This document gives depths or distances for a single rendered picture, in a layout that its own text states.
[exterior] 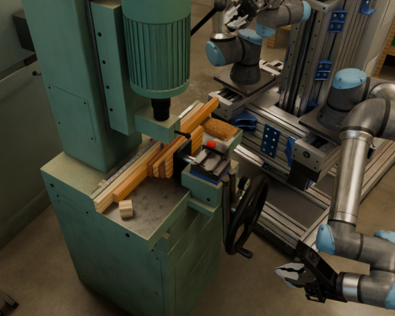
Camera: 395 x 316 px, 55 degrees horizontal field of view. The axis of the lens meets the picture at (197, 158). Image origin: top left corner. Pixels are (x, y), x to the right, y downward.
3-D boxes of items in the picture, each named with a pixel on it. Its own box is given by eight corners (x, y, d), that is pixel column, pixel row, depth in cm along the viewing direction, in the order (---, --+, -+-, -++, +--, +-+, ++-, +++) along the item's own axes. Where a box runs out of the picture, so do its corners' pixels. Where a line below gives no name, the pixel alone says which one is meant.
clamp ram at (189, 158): (192, 182, 124) (192, 162, 118) (173, 173, 127) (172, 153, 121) (206, 166, 130) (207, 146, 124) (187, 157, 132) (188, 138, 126)
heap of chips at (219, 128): (227, 141, 140) (228, 135, 138) (199, 129, 145) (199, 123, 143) (238, 129, 146) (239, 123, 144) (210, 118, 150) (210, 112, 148)
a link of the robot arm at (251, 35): (264, 61, 181) (269, 34, 172) (241, 67, 176) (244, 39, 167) (251, 50, 189) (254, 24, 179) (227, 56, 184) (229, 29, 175)
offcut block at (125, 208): (131, 207, 116) (130, 199, 113) (133, 215, 114) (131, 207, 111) (120, 209, 116) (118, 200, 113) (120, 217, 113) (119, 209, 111)
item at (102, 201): (100, 214, 114) (98, 202, 111) (95, 210, 115) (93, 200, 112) (204, 113, 152) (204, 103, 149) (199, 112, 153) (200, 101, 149)
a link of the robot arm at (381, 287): (413, 282, 99) (410, 316, 96) (368, 274, 106) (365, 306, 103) (405, 274, 94) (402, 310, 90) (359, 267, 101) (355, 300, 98)
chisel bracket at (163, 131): (168, 149, 124) (168, 128, 118) (134, 133, 129) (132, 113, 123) (181, 136, 128) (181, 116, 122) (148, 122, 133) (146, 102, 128)
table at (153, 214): (175, 269, 108) (175, 257, 104) (94, 221, 119) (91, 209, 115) (264, 149, 146) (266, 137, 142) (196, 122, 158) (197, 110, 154)
